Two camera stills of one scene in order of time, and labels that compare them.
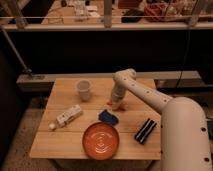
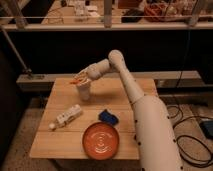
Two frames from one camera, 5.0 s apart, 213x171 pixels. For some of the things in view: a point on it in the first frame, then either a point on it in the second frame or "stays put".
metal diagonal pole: x=3 y=31 stays put
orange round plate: x=100 y=140 stays put
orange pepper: x=121 y=106 → x=75 y=82
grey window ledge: x=43 y=82 stays put
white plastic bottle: x=65 y=117 stays put
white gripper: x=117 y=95 → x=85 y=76
